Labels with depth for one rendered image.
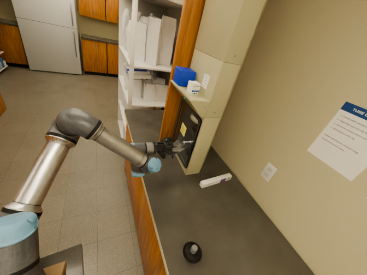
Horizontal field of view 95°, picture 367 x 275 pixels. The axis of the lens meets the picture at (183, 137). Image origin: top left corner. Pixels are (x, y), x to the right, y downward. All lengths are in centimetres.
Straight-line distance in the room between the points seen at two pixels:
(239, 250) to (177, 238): 32
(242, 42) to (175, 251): 102
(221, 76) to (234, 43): 15
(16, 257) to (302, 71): 133
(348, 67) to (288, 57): 30
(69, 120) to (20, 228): 36
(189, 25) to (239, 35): 38
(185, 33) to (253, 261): 129
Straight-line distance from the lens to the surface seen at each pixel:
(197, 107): 90
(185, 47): 119
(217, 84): 91
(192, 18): 118
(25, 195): 84
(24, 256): 72
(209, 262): 98
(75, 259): 95
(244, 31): 92
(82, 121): 76
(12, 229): 70
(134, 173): 98
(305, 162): 110
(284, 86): 117
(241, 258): 106
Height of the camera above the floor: 181
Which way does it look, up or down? 33 degrees down
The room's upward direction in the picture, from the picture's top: 15 degrees clockwise
